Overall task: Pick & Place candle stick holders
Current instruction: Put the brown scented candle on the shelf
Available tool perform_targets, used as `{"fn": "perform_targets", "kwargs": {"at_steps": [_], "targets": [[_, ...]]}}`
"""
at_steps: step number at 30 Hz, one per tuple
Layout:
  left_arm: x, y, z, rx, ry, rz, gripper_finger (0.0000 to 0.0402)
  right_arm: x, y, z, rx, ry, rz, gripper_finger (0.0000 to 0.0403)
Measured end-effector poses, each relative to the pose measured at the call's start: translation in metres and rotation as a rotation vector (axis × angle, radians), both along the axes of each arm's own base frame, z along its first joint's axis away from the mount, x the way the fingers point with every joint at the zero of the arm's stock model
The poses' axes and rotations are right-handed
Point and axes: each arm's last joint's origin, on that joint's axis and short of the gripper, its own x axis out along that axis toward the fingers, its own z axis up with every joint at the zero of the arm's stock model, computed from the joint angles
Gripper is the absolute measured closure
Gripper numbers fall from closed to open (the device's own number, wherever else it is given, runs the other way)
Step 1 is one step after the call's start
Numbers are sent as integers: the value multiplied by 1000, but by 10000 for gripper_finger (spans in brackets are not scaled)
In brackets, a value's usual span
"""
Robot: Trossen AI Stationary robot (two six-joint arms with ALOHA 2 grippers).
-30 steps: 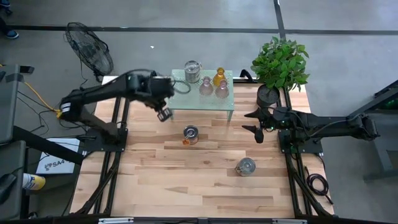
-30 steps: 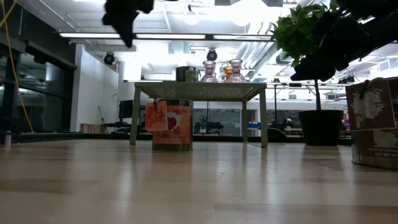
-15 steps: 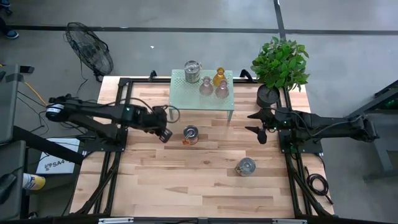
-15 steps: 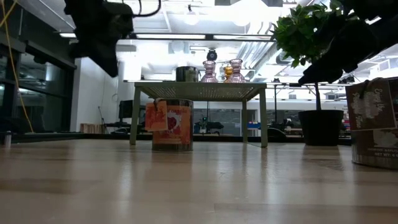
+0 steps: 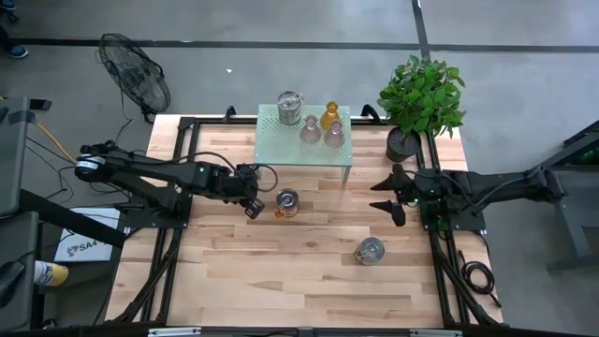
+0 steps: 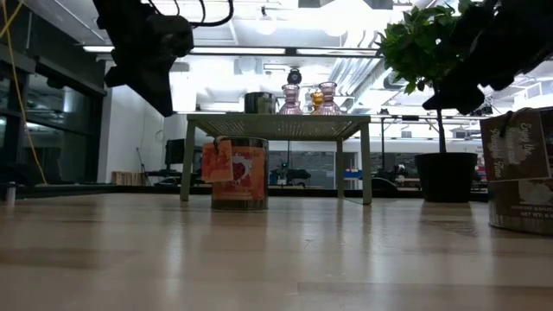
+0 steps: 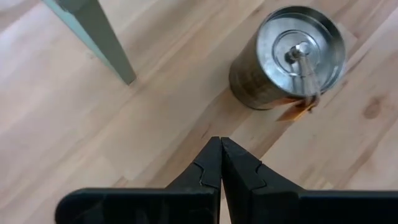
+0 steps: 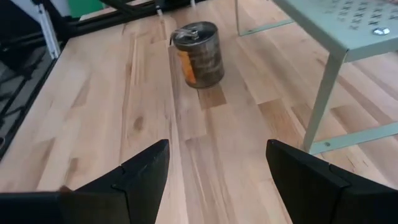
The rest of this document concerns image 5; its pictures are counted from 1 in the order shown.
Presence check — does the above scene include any pink ribbed glass candlestick holder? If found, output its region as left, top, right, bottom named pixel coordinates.
left=299, top=114, right=323, bottom=145
left=323, top=119, right=346, bottom=150

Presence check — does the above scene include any black diagonal metal beam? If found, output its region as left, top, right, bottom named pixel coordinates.
left=18, top=188, right=128, bottom=249

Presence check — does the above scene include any green perforated metal mini table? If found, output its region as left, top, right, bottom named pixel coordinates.
left=253, top=103, right=355, bottom=184

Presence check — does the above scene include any amber glass candlestick holder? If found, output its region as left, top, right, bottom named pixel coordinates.
left=319, top=100, right=342, bottom=131

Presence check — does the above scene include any silver candle tin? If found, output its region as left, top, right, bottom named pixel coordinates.
left=276, top=90, right=305, bottom=126
left=353, top=236, right=387, bottom=267

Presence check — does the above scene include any yellow and white can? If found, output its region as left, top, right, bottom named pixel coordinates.
left=33, top=260, right=70, bottom=287

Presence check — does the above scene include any coiled black cable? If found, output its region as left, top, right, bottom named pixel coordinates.
left=458, top=250, right=503, bottom=309

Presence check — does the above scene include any yellow floor cable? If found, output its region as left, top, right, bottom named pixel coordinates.
left=35, top=122, right=79, bottom=165

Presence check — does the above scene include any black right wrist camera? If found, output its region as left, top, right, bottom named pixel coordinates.
left=390, top=201, right=407, bottom=228

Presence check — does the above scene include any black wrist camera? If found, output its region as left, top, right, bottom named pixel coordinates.
left=390, top=201, right=407, bottom=228
left=244, top=197, right=266, bottom=220

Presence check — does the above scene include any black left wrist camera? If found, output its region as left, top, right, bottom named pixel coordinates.
left=244, top=197, right=266, bottom=220

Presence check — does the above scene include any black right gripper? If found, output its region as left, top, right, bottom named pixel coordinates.
left=369, top=163, right=444, bottom=212

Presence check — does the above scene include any silver metal bracket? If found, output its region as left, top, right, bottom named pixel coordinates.
left=409, top=329, right=463, bottom=337
left=148, top=327, right=202, bottom=337

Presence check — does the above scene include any grey metal stand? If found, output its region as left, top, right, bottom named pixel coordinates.
left=545, top=119, right=599, bottom=272

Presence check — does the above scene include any white printed paper sign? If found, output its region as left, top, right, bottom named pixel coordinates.
left=53, top=207, right=122, bottom=263

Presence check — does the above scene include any candle tin with orange label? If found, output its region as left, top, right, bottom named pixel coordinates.
left=274, top=187, right=300, bottom=219

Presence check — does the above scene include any black metal table frame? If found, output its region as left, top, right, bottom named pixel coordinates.
left=105, top=105, right=504, bottom=329

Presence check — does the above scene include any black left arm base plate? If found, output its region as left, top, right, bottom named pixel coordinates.
left=119, top=196, right=193, bottom=230

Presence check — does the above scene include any black floor fan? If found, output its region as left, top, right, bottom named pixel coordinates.
left=95, top=32, right=172, bottom=125

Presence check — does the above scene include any grey side table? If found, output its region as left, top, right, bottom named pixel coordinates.
left=0, top=210, right=41, bottom=331
left=0, top=95, right=42, bottom=217

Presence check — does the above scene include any green potted plant, black pot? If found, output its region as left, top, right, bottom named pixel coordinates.
left=376, top=54, right=468, bottom=164

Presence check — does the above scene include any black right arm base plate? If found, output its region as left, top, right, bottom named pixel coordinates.
left=418, top=196, right=488, bottom=231

